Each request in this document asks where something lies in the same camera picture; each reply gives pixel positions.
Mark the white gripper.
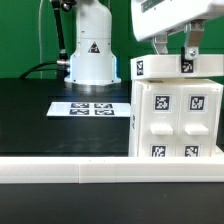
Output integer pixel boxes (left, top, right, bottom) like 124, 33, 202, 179
131, 0, 224, 60

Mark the white cabinet top block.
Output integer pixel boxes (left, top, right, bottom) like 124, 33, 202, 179
131, 54, 224, 80

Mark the white cabinet body box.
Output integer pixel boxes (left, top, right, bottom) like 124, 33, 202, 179
129, 78, 223, 157

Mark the white cabinet door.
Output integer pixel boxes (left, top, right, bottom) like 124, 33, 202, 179
176, 84, 220, 157
138, 85, 180, 157

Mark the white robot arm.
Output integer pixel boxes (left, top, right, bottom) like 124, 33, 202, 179
65, 0, 224, 86

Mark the white base tag plate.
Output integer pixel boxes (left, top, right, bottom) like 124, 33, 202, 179
47, 102, 130, 117

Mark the white L-shaped fence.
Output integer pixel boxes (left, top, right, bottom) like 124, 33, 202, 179
0, 148, 224, 184

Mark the black cable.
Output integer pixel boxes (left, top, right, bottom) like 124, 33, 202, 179
18, 61, 62, 80

